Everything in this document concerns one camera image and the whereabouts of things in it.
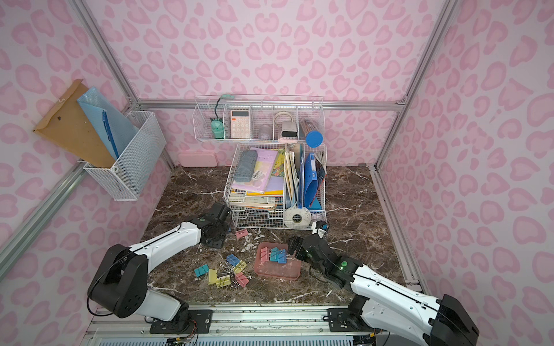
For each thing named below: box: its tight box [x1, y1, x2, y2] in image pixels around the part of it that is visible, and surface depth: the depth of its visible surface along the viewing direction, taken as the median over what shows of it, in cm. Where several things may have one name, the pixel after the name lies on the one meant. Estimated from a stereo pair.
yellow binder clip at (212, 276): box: [208, 268, 218, 285], surface depth 84 cm
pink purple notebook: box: [230, 147, 280, 194], surface depth 89 cm
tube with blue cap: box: [299, 118, 324, 148], surface depth 86 cm
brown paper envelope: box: [33, 79, 117, 168], surface depth 69 cm
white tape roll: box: [283, 206, 312, 230], surface depth 95 cm
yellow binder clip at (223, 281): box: [216, 275, 231, 289], surface depth 83 cm
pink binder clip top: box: [235, 228, 249, 239], surface depth 96 cm
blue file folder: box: [304, 152, 319, 208], surface depth 92 cm
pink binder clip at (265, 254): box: [260, 246, 270, 262], surface depth 89 cm
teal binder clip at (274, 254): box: [269, 246, 280, 262], surface depth 89 cm
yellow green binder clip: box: [232, 260, 248, 274], surface depth 86 cm
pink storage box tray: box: [253, 241, 302, 280], surface depth 88 cm
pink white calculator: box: [230, 110, 251, 140], surface depth 97 cm
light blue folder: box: [76, 86, 140, 161], surface depth 73 cm
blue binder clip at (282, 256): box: [277, 248, 288, 264], surface depth 87 cm
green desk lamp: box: [209, 93, 236, 140], surface depth 92 cm
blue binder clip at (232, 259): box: [225, 253, 241, 267], surface depth 88 cm
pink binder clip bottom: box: [235, 271, 250, 288], surface depth 83 cm
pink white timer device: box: [274, 111, 298, 143], surface depth 90 cm
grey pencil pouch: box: [233, 149, 258, 183], surface depth 88 cm
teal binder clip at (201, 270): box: [193, 263, 210, 278], surface depth 86 cm
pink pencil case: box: [178, 151, 218, 168], surface depth 120 cm
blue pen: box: [101, 110, 120, 159], surface depth 68 cm
